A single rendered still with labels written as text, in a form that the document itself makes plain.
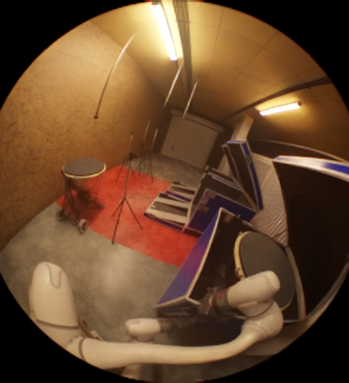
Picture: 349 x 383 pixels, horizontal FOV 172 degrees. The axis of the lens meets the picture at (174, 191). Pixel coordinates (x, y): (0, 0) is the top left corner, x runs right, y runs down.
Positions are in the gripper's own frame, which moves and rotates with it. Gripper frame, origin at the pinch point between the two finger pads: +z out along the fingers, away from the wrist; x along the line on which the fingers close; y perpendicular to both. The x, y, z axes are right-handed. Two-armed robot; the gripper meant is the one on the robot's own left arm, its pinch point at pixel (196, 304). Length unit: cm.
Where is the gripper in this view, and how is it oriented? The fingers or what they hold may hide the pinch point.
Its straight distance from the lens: 63.7
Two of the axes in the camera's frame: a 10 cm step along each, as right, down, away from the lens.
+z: -4.6, 7.4, 5.0
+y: -7.6, -6.1, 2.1
